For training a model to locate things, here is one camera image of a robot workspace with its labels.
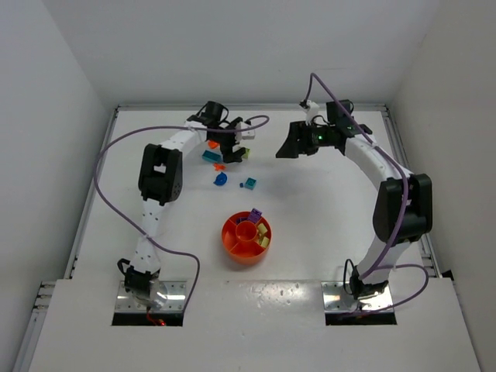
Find orange lego brick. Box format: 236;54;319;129
208;140;219;149

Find teal long lego brick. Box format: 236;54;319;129
201;150;222;164

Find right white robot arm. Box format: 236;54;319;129
276;100;432;299

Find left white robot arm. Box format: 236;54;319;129
123;101;255;308

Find blue round lego piece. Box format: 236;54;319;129
213;172;228;186

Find teal square lego brick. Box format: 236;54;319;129
244;177;257;190

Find orange round divided container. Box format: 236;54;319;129
221;211;272;266

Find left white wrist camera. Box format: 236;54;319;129
235;122;256;142

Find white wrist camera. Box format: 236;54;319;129
235;122;256;142
299;99;320;125

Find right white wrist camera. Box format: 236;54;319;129
299;99;320;125

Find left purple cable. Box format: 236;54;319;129
94;114;270;313

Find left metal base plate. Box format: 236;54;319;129
115;281;187;313

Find metal base plate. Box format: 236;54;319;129
321;281;393;314
115;281;187;313

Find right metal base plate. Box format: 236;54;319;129
321;281;393;314

